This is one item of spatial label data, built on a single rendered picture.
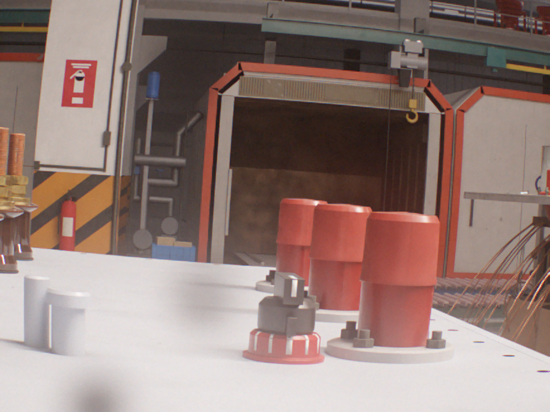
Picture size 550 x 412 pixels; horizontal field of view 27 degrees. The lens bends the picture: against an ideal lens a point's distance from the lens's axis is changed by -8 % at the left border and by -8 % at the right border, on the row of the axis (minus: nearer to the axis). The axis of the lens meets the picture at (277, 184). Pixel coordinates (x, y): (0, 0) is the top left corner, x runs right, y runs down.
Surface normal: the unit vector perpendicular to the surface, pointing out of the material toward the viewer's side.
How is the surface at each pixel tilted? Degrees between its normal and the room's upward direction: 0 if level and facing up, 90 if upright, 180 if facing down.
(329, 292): 91
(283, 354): 88
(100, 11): 90
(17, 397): 0
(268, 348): 90
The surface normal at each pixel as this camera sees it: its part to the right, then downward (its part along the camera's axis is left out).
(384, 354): -0.22, -0.02
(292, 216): -0.50, -0.05
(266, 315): -0.67, -0.04
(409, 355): 0.16, 0.01
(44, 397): 0.07, -1.00
